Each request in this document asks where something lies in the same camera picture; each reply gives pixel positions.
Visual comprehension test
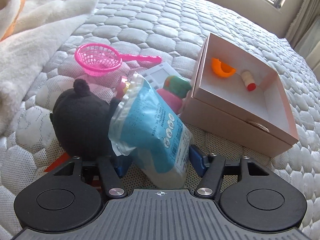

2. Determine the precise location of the blue white snack bag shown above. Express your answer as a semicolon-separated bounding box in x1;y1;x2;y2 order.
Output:
108;73;193;189

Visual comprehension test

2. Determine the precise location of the red white book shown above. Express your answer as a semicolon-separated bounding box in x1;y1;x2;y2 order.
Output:
44;152;70;172

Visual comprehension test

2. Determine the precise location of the black plush toy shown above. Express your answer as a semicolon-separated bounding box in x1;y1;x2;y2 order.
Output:
50;79;120;160

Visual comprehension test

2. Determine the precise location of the pink green squishy toy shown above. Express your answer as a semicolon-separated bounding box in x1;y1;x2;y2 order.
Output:
156;75;192;114

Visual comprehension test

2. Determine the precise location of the small toy milk bottle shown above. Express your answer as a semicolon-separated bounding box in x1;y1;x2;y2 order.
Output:
241;71;257;92

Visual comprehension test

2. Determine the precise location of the white power strip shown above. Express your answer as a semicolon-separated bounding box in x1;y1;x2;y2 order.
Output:
140;62;182;90

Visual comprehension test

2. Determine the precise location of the orange plastic scoop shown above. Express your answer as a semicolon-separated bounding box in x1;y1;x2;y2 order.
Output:
211;58;236;78

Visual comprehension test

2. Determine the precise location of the pink toy strainer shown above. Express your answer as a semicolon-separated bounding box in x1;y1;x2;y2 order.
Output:
74;43;162;77

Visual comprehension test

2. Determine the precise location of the yellow pink jelly cup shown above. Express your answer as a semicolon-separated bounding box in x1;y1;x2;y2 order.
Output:
115;76;131;102

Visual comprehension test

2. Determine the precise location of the pink cardboard box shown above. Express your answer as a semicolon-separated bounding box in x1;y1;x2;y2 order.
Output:
180;34;298;157

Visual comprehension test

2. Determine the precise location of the quilted grey mattress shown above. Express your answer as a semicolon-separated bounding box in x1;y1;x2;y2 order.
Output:
1;0;319;239

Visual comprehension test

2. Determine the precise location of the white fluffy blanket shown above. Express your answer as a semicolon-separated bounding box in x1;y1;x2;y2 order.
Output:
1;0;98;133

